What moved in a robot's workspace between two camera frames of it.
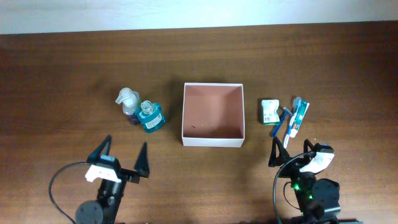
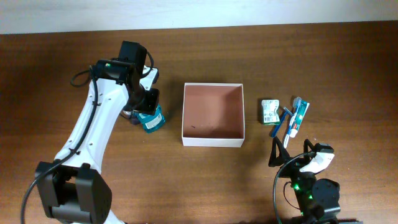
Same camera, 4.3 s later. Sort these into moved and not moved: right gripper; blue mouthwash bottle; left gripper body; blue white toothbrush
Moved: left gripper body
Not moved: blue white toothbrush; right gripper; blue mouthwash bottle
